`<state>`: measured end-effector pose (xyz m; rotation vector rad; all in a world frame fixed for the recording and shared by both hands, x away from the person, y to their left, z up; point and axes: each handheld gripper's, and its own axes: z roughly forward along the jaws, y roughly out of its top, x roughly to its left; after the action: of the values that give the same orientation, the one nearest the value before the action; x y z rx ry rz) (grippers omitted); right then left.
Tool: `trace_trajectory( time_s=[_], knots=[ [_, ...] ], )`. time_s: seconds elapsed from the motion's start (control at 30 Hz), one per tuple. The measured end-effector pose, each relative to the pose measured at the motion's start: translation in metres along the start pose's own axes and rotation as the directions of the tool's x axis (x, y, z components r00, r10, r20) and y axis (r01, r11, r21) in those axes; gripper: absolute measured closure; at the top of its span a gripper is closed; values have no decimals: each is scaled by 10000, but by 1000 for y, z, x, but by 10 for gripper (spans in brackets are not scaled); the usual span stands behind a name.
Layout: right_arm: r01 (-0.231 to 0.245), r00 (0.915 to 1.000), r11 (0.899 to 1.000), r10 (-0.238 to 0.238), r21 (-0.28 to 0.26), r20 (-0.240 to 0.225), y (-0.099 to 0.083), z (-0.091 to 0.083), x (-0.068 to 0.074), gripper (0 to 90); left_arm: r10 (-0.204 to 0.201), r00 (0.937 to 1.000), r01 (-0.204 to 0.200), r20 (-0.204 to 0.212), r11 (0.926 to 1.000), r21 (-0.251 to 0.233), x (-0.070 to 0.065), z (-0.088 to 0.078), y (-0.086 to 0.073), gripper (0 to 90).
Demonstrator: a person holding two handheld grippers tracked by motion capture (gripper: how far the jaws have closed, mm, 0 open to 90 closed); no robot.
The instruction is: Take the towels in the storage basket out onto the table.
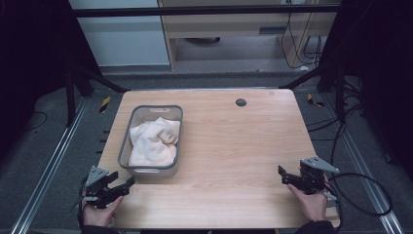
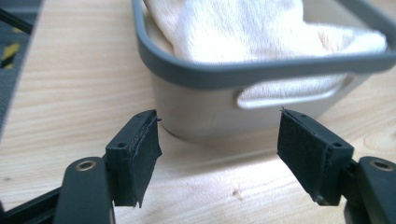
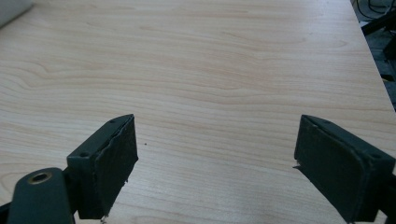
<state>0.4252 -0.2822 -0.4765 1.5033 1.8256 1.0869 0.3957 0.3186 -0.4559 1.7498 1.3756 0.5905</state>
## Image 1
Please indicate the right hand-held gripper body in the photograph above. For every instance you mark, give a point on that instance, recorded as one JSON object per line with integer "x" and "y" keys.
{"x": 311, "y": 177}

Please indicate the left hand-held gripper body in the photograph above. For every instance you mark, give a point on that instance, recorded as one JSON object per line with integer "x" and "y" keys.
{"x": 97, "y": 191}

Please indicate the grey plastic basket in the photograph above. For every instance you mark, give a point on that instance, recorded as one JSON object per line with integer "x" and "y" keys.
{"x": 125, "y": 152}

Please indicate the white towel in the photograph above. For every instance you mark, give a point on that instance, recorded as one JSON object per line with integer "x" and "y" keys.
{"x": 152, "y": 143}

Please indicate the person's left hand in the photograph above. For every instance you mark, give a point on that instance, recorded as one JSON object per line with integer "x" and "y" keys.
{"x": 97, "y": 215}

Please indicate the person's right hand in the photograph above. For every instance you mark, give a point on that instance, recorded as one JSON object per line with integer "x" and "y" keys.
{"x": 313, "y": 204}

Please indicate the yellow black tape strip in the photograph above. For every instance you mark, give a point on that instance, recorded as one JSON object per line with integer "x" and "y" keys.
{"x": 105, "y": 104}
{"x": 313, "y": 100}

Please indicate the grey table grommet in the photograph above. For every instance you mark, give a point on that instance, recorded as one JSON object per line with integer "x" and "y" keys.
{"x": 241, "y": 102}

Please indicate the black metal stand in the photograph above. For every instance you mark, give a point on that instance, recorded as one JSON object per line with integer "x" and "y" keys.
{"x": 339, "y": 94}
{"x": 70, "y": 97}

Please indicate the dark curtain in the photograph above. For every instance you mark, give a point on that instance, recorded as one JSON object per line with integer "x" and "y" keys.
{"x": 32, "y": 58}
{"x": 380, "y": 65}

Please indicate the white cabinet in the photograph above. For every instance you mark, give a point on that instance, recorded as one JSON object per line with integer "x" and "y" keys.
{"x": 123, "y": 42}

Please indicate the light wooden desk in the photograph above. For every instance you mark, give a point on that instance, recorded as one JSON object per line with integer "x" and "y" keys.
{"x": 227, "y": 24}

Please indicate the aluminium floor rail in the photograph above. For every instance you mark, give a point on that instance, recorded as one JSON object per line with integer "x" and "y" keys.
{"x": 48, "y": 169}
{"x": 367, "y": 175}

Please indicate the black metal frame bar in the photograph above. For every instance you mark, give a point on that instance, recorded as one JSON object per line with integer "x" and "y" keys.
{"x": 195, "y": 11}

